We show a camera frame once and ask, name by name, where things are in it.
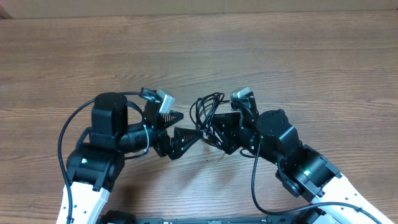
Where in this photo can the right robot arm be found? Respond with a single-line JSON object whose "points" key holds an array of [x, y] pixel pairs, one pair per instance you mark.
{"points": [[303, 171]]}

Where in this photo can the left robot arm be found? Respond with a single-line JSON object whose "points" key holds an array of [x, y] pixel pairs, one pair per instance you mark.
{"points": [[120, 130]]}

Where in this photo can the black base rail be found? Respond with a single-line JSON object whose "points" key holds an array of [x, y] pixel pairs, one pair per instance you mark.
{"points": [[202, 220]]}

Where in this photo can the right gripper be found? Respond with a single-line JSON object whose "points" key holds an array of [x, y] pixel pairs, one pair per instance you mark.
{"points": [[226, 125]]}

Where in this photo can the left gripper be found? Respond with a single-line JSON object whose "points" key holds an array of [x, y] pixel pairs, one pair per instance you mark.
{"points": [[163, 147]]}

